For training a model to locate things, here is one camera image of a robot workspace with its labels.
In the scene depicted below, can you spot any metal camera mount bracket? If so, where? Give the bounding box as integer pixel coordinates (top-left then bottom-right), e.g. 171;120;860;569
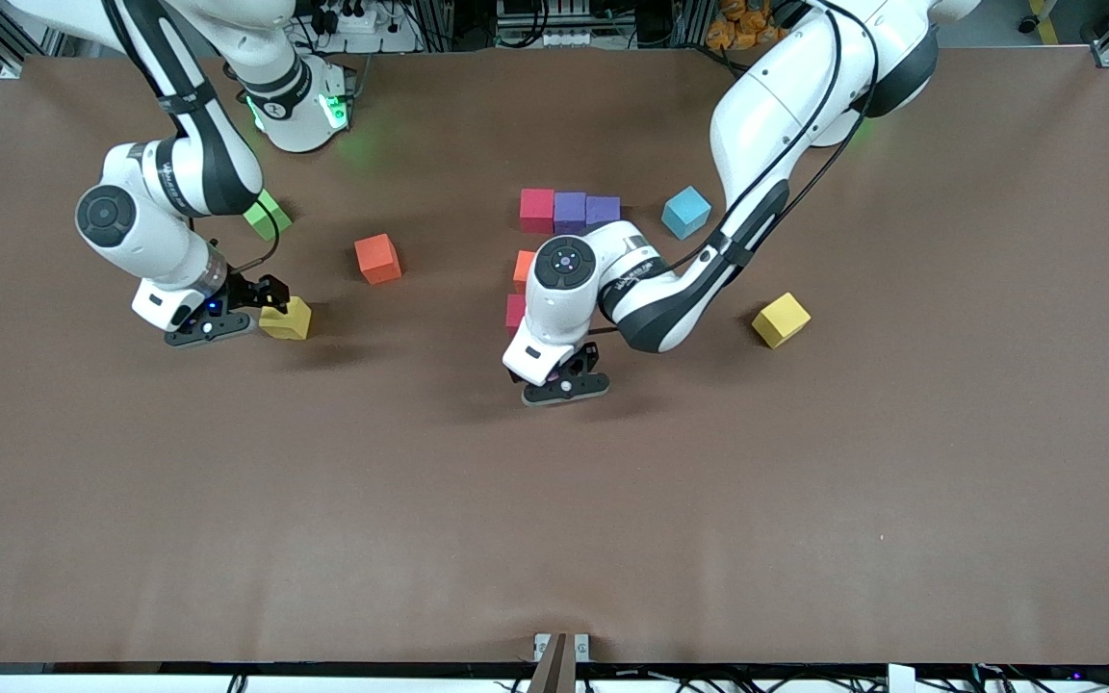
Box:
533;632;591;693

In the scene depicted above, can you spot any bag of orange items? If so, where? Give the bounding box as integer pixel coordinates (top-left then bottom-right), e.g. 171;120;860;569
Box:
706;0;788;51

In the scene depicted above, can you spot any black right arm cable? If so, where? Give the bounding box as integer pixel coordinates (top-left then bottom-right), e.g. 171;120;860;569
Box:
102;0;282;276

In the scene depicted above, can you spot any white power strip with plugs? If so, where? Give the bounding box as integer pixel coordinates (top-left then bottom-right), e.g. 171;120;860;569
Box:
309;0;421;54

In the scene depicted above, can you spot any green foam cube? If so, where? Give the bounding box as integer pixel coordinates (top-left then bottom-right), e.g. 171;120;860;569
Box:
245;189;294;242

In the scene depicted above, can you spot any blue foam cube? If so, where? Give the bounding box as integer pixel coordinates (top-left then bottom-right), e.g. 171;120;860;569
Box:
661;186;712;241

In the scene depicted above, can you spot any yellow foam cube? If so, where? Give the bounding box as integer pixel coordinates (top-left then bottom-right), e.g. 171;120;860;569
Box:
259;295;313;342
751;292;812;349

